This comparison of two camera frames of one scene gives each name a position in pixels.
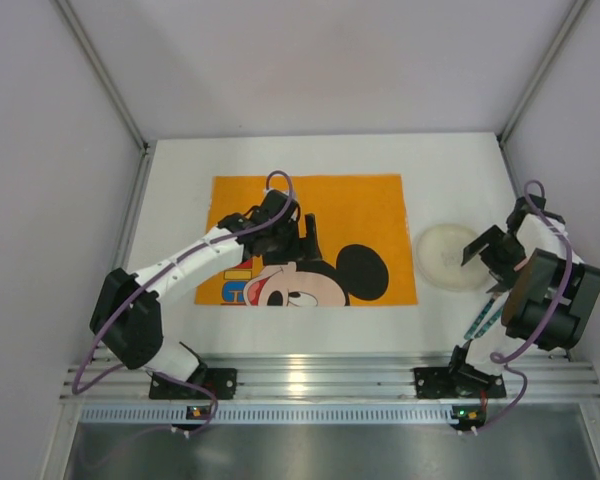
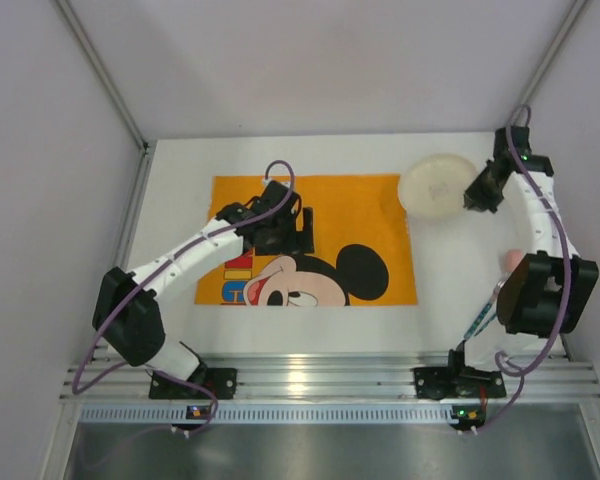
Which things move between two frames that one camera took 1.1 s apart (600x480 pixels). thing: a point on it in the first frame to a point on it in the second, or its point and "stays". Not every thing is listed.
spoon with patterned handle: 489,322 stays
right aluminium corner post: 559,42 stays
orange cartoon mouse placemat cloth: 364,242 stays
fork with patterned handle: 471,330 stays
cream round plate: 439,258 to 433,186
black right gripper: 496,248 to 478,193
